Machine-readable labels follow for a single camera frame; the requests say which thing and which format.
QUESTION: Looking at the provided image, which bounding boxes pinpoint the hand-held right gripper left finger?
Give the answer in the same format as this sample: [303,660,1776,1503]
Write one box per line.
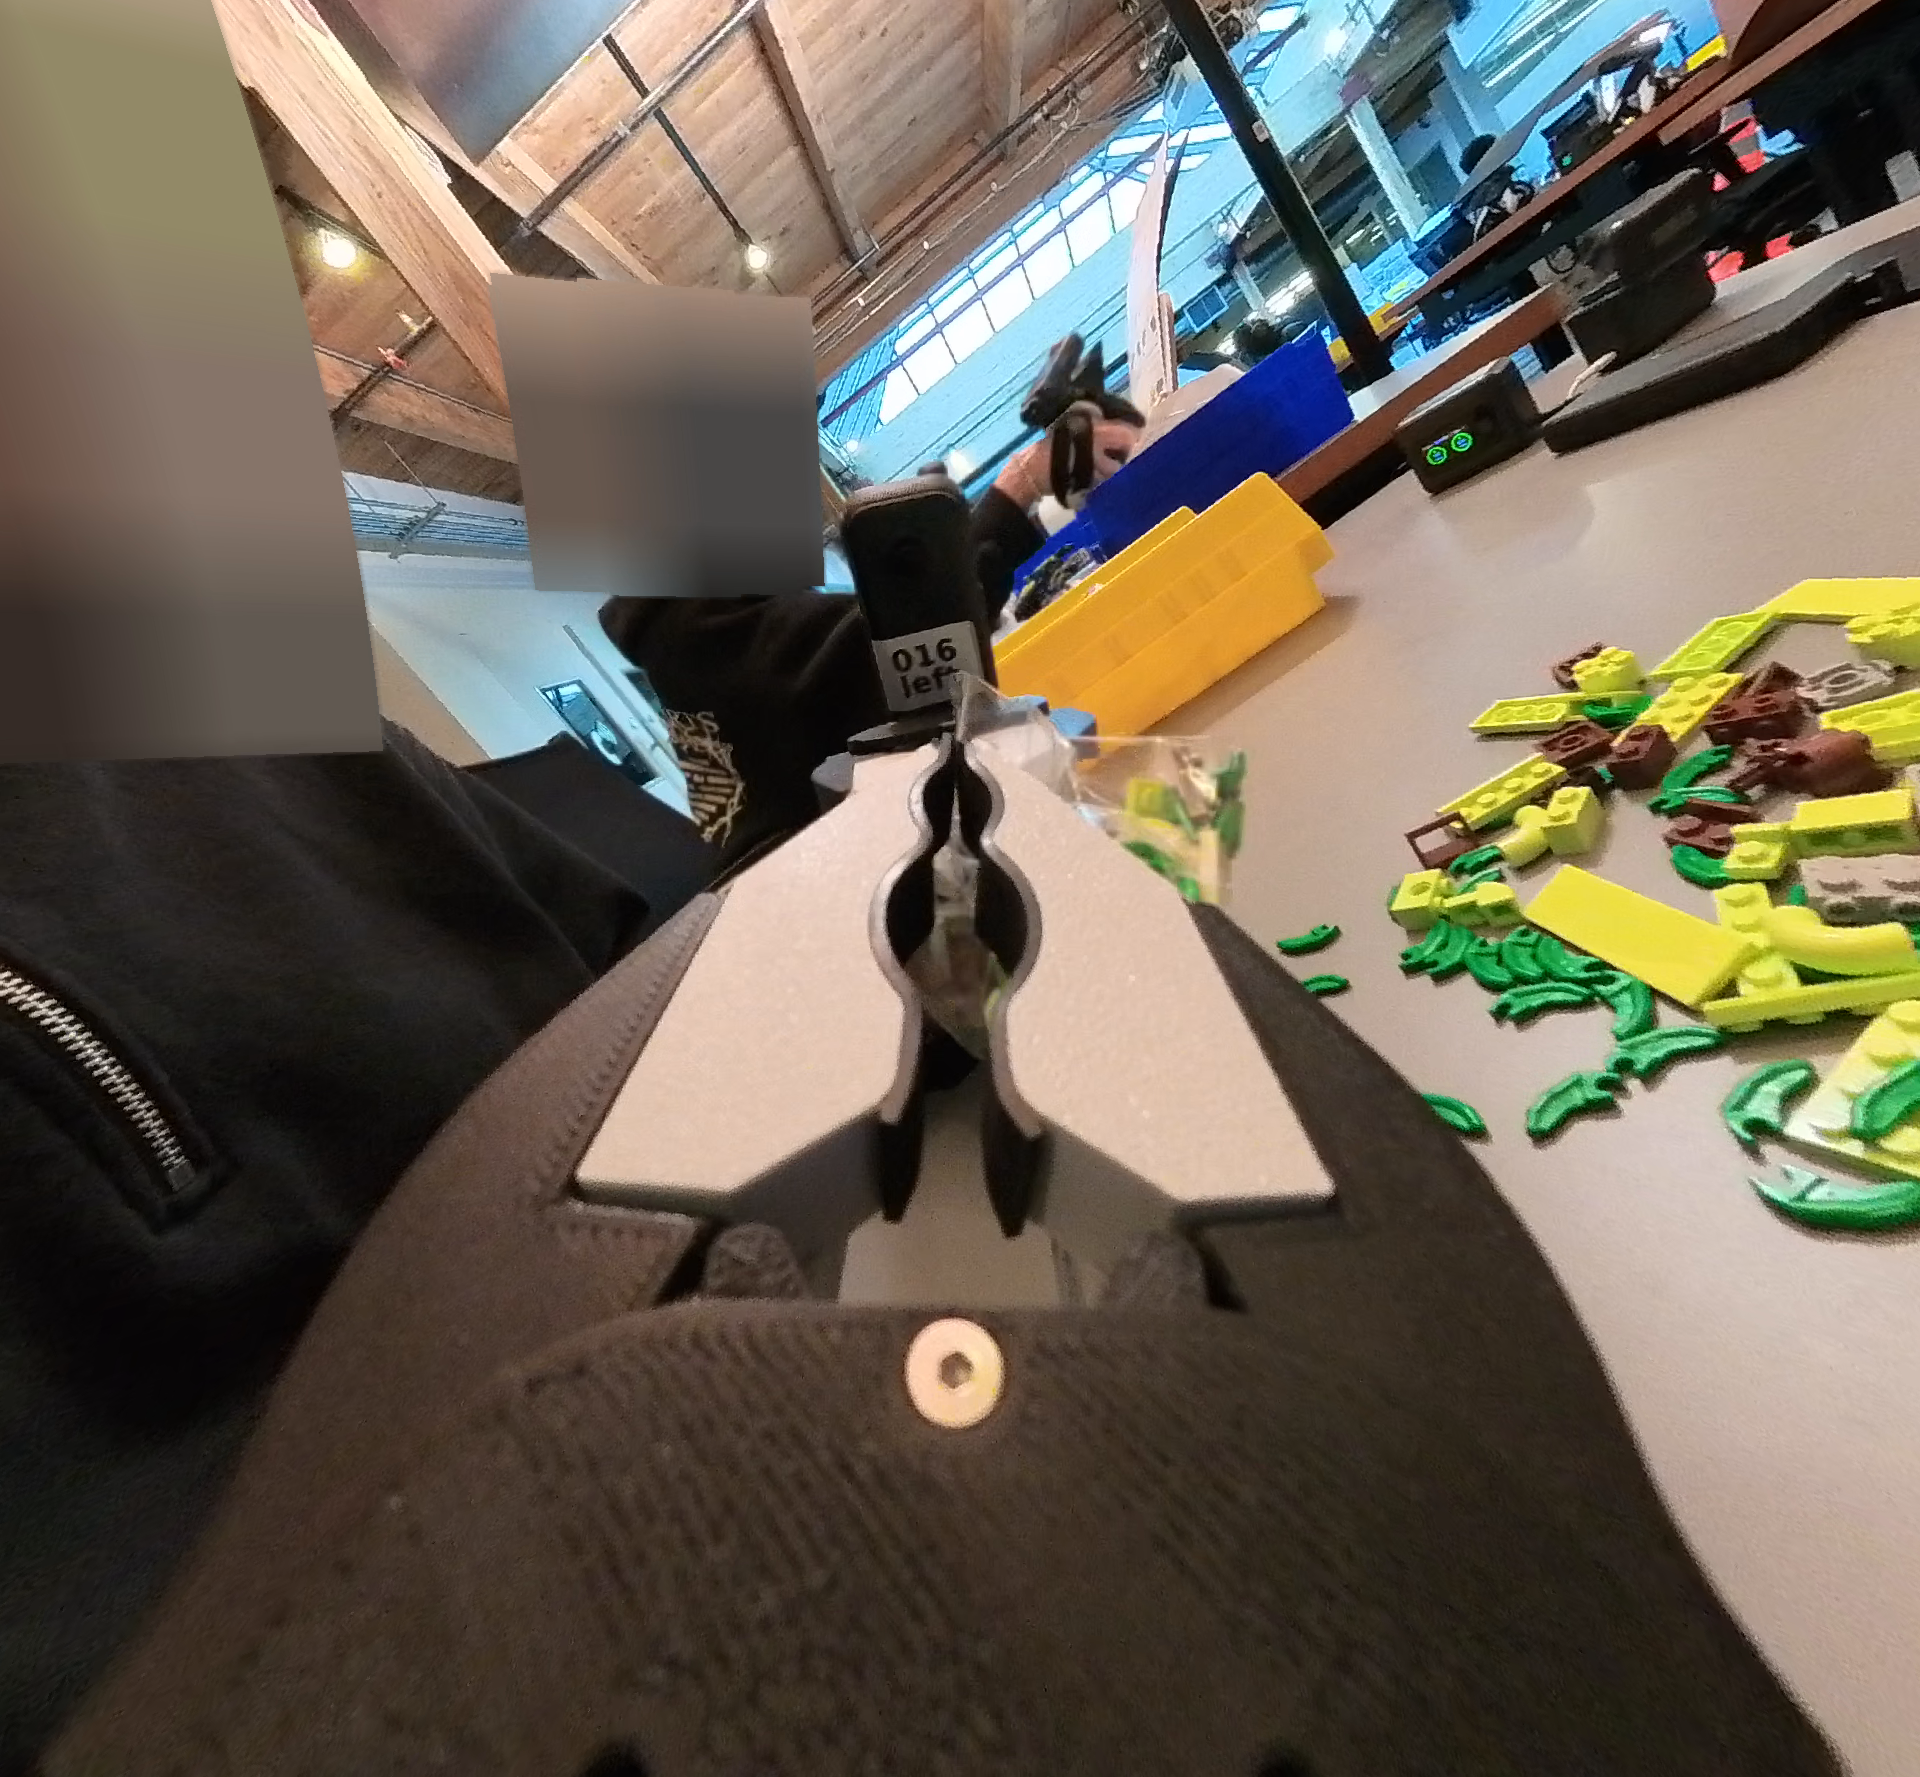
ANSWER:
[573,740,963,1237]

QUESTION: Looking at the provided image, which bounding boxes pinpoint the blue storage bin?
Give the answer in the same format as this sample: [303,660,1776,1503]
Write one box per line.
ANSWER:
[1011,540,1122,602]
[1078,336,1361,559]

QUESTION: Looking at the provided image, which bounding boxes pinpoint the black pillar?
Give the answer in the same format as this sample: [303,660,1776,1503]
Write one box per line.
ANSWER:
[1078,0,1400,388]

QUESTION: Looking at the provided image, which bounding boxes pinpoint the long wooden desk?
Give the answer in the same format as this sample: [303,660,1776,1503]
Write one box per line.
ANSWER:
[1410,6,1920,329]

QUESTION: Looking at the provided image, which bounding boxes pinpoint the lime flat tile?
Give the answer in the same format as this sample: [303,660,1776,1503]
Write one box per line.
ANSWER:
[1520,864,1752,1011]

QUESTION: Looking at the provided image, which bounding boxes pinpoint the white printed banner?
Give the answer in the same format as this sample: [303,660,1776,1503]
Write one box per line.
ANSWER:
[1124,133,1184,411]

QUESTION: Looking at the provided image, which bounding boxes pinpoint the black ribbed power brick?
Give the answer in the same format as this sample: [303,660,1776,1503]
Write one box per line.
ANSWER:
[1543,263,1920,458]

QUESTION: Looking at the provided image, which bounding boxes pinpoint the pile of toy bricks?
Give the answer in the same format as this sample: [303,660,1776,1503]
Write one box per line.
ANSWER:
[1276,576,1920,1233]

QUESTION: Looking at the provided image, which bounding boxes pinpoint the black charger with green display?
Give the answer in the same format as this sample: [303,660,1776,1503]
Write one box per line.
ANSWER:
[1396,360,1544,499]

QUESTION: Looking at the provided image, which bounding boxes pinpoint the black adapter box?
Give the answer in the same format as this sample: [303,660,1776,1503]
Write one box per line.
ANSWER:
[1558,171,1724,370]

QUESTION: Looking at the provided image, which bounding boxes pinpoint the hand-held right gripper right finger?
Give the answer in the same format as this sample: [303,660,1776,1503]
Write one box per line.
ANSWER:
[961,740,1342,1243]

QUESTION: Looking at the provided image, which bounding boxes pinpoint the yellow storage bins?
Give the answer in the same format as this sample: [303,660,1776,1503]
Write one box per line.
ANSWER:
[991,473,1335,739]

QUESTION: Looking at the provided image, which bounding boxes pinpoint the small bag of pieces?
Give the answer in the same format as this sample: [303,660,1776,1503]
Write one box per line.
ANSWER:
[908,675,1252,1061]

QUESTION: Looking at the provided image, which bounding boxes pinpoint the grey desk with wood edge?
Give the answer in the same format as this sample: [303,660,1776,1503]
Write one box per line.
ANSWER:
[1290,291,1566,506]

